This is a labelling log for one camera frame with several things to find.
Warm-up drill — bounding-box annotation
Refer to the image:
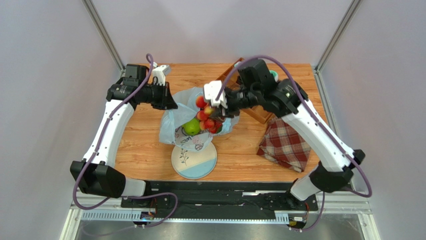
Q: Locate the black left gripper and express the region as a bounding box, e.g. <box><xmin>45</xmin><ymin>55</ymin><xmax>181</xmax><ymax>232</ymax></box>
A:
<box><xmin>138</xmin><ymin>81</ymin><xmax>178</xmax><ymax>111</ymax></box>

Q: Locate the light blue plastic bag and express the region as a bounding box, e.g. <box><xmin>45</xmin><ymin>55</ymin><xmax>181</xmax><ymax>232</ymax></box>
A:
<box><xmin>159</xmin><ymin>87</ymin><xmax>240</xmax><ymax>152</ymax></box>

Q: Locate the red fake cherry bunch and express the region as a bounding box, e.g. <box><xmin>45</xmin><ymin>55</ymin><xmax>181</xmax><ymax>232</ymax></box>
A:
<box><xmin>195</xmin><ymin>95</ymin><xmax>223</xmax><ymax>134</ymax></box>

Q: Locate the green fake apple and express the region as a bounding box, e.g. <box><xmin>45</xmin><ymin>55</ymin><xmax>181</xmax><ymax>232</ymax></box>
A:
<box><xmin>182</xmin><ymin>118</ymin><xmax>201</xmax><ymax>136</ymax></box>

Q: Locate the cream blue ceramic plate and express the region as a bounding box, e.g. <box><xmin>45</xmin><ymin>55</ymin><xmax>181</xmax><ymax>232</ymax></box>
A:
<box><xmin>171</xmin><ymin>143</ymin><xmax>218</xmax><ymax>180</ymax></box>

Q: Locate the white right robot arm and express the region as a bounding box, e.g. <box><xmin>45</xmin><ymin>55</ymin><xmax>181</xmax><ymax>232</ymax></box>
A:
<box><xmin>203</xmin><ymin>56</ymin><xmax>365</xmax><ymax>201</ymax></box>

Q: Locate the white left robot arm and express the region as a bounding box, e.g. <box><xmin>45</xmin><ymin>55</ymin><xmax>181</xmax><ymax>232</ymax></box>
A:
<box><xmin>70</xmin><ymin>64</ymin><xmax>178</xmax><ymax>198</ymax></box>

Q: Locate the wooden compartment tray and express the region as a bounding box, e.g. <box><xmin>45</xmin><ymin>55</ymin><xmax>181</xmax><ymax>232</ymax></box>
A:
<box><xmin>218</xmin><ymin>57</ymin><xmax>273</xmax><ymax>125</ymax></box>

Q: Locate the red plaid folded cloth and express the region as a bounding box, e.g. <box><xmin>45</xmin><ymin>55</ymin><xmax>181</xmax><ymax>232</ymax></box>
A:
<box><xmin>256</xmin><ymin>117</ymin><xmax>311</xmax><ymax>173</ymax></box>

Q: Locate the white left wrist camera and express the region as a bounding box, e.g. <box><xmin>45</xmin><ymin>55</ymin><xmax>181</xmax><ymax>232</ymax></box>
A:
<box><xmin>151</xmin><ymin>64</ymin><xmax>171</xmax><ymax>86</ymax></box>

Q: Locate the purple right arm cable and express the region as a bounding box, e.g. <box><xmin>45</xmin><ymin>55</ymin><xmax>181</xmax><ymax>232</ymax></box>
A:
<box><xmin>214</xmin><ymin>54</ymin><xmax>373</xmax><ymax>233</ymax></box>

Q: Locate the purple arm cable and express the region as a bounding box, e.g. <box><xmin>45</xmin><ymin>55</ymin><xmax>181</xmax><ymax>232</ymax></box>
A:
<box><xmin>72</xmin><ymin>53</ymin><xmax>179</xmax><ymax>238</ymax></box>
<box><xmin>214</xmin><ymin>54</ymin><xmax>373</xmax><ymax>233</ymax></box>

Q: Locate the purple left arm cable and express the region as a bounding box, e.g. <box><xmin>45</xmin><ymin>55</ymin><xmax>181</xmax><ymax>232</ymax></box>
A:
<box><xmin>72</xmin><ymin>53</ymin><xmax>179</xmax><ymax>238</ymax></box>

